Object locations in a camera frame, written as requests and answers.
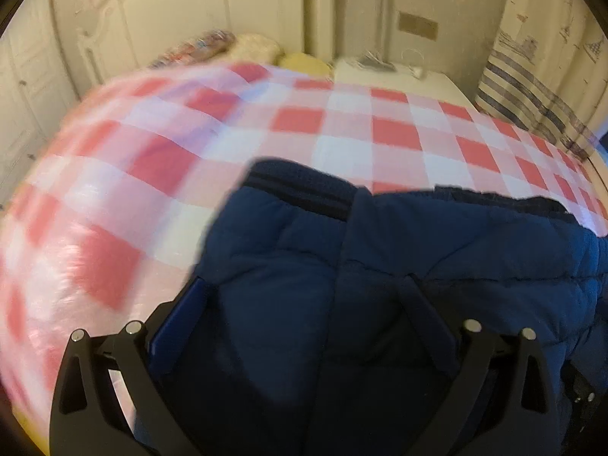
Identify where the white nightstand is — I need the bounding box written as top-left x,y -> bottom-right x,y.
334,58 -> 474,108

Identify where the yellow pillow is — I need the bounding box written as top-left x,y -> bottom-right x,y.
277,52 -> 333,79

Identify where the white wardrobe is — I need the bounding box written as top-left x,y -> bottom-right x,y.
1,33 -> 76,209

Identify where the navy blue puffer jacket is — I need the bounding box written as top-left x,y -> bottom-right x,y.
159,158 -> 607,455

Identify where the wall socket panel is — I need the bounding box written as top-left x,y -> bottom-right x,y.
398,11 -> 439,41

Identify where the white wooden headboard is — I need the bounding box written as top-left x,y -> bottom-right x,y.
52,0 -> 336,95

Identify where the colourful patterned pillow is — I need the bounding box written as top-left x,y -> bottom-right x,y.
149,30 -> 236,69

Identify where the white charger with cable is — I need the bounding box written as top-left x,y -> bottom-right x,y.
401,48 -> 427,80

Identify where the red white checkered bed cover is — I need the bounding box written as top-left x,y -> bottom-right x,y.
1,64 -> 607,449

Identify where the cream floral pillow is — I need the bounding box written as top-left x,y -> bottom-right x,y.
220,33 -> 283,65

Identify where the nautical print curtain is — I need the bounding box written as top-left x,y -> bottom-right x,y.
475,0 -> 607,161

